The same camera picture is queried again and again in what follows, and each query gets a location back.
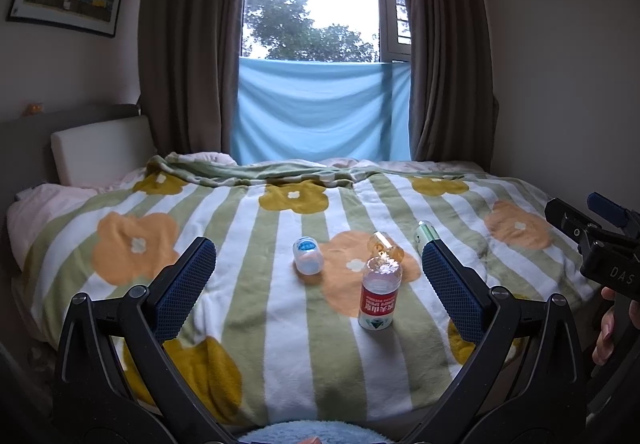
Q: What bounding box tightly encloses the red-labelled clear plastic cup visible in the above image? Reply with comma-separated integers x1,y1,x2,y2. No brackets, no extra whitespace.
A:
358,255,402,331

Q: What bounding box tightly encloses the green-labelled clear plastic cup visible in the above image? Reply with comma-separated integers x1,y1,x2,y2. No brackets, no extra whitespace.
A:
414,221,439,255

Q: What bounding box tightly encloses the amber transparent plastic cup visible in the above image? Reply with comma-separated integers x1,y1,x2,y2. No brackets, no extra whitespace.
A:
368,231,405,263

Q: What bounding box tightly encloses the person's right hand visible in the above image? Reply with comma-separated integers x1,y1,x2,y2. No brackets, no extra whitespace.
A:
592,300,640,366

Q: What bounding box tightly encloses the brown right curtain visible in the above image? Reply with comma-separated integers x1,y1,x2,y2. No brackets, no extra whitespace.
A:
406,0,499,169

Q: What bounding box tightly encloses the brown curtain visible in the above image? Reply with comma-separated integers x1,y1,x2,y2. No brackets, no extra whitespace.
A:
406,0,499,169
138,0,243,154

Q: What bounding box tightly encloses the pink pillow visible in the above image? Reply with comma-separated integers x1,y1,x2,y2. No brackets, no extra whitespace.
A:
6,183,99,270

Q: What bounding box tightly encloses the light blue fluffy garment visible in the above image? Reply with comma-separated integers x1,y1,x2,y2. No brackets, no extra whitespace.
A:
239,420,392,444

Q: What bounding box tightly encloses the striped floral fleece blanket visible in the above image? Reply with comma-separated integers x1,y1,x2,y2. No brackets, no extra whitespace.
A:
14,155,597,428

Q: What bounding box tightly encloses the white headboard cushion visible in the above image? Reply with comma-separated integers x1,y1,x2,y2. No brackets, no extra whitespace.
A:
51,116,156,187

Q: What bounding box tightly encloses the light blue hanging cloth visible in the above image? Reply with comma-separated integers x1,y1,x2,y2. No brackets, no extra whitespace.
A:
230,58,411,165

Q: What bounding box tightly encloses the brown left curtain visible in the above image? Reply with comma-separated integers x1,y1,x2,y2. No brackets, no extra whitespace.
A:
138,0,243,154

